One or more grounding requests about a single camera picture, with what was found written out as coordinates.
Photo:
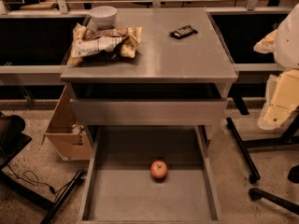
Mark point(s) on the crumpled chip bag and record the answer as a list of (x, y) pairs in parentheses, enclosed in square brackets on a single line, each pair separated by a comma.
[(109, 43)]

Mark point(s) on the red apple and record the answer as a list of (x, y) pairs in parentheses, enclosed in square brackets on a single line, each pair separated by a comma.
[(158, 169)]

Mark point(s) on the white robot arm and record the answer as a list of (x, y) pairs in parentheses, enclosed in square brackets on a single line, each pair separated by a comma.
[(286, 44)]

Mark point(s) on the black chair left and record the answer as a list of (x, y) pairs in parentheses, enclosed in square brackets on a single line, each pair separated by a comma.
[(12, 138)]

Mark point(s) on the black table leg frame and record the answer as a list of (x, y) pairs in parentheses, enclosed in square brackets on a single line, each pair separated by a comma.
[(287, 138)]

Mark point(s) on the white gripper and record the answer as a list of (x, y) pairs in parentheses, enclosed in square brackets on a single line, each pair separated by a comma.
[(289, 44)]

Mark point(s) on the closed top drawer front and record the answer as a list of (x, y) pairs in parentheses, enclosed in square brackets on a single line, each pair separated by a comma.
[(105, 112)]

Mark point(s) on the open middle drawer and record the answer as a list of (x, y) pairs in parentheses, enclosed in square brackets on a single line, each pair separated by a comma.
[(119, 188)]

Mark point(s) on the white ceramic bowl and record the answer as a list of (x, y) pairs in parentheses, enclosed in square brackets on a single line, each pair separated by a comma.
[(104, 16)]

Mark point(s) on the grey drawer cabinet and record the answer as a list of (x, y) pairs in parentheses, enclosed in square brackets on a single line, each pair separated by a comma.
[(194, 68)]

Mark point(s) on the cardboard box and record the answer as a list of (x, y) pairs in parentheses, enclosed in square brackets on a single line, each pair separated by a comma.
[(65, 133)]

